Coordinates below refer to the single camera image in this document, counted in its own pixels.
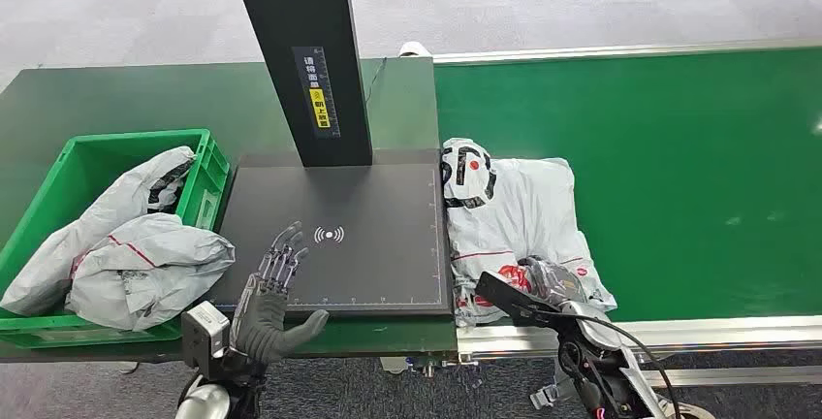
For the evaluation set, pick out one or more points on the green conveyor belt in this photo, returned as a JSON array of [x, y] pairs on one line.
[[674, 178]]

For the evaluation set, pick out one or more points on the aluminium lower conveyor beam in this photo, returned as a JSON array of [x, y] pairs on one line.
[[738, 375]]

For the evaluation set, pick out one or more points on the white package with red print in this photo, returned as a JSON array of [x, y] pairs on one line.
[[514, 210]]

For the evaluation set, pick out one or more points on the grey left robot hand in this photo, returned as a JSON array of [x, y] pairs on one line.
[[263, 320]]

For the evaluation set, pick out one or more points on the black inbound scanner machine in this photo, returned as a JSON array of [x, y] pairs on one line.
[[359, 262]]

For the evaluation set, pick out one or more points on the metal conveyor bracket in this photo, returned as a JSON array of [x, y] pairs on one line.
[[546, 397]]

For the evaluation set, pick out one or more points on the green plastic crate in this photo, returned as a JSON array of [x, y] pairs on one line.
[[77, 165]]

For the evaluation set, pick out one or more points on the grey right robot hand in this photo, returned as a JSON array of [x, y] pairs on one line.
[[555, 281]]

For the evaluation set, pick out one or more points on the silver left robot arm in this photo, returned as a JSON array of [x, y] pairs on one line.
[[205, 400]]

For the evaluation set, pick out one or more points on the white shoe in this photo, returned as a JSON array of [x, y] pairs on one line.
[[690, 411]]

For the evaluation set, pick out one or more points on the aluminium conveyor side rail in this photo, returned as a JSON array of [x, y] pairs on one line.
[[610, 52], [706, 336]]

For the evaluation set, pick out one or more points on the long grey mailer package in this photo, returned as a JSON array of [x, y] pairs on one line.
[[96, 210]]

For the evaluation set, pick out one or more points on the crumpled grey package, red stripe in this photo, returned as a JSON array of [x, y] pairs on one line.
[[160, 262]]

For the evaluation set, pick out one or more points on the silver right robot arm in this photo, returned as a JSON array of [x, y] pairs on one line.
[[610, 352]]

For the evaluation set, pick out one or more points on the yellow and black scanner label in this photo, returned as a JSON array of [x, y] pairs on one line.
[[318, 98]]

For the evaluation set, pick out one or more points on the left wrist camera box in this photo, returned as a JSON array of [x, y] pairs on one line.
[[205, 332]]

